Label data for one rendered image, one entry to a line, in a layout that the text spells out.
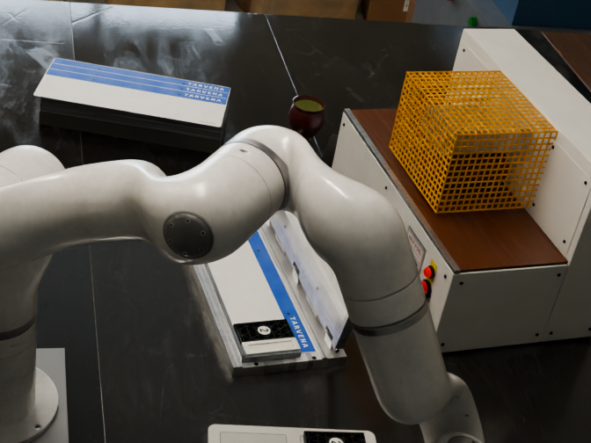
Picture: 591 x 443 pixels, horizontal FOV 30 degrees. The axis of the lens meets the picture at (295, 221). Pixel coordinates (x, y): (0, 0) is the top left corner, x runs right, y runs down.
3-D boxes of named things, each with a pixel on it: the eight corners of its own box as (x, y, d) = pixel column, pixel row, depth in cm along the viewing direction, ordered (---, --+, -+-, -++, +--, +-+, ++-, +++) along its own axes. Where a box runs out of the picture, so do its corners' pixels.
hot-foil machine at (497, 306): (325, 186, 239) (358, 27, 218) (489, 178, 253) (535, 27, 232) (475, 439, 183) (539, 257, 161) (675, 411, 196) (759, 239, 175)
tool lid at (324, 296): (287, 130, 214) (295, 131, 215) (259, 209, 223) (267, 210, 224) (368, 268, 181) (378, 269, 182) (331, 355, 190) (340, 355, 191)
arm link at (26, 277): (-69, 317, 155) (-76, 176, 141) (15, 254, 169) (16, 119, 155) (1, 352, 151) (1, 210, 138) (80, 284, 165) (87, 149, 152)
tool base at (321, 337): (172, 225, 219) (174, 210, 217) (271, 219, 226) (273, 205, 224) (231, 377, 186) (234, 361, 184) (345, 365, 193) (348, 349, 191)
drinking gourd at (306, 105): (290, 132, 257) (297, 90, 250) (324, 142, 255) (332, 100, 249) (278, 148, 250) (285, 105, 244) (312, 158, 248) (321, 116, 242)
